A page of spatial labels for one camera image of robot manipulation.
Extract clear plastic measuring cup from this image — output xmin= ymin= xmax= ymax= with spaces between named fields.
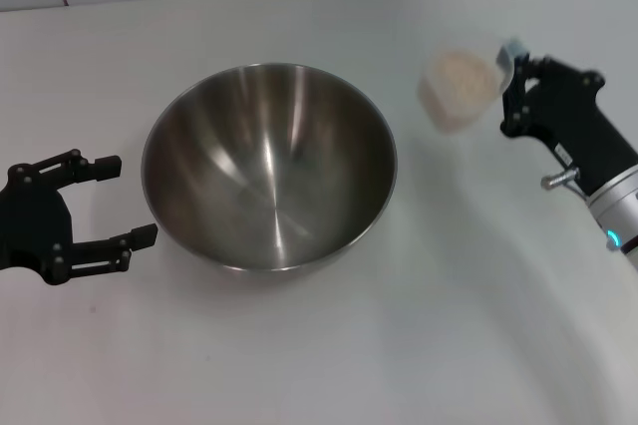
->
xmin=417 ymin=37 xmax=529 ymax=136

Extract right wrist cable with plug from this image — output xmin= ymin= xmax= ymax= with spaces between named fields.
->
xmin=540 ymin=169 xmax=589 ymax=198

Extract white rice grains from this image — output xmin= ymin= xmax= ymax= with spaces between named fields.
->
xmin=431 ymin=49 xmax=497 ymax=102

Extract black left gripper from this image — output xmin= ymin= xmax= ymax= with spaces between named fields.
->
xmin=0 ymin=149 xmax=160 ymax=287

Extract stainless steel mixing bowl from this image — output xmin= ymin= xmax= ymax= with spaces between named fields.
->
xmin=142 ymin=62 xmax=399 ymax=271

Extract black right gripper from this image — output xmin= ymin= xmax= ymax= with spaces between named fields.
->
xmin=499 ymin=54 xmax=638 ymax=197

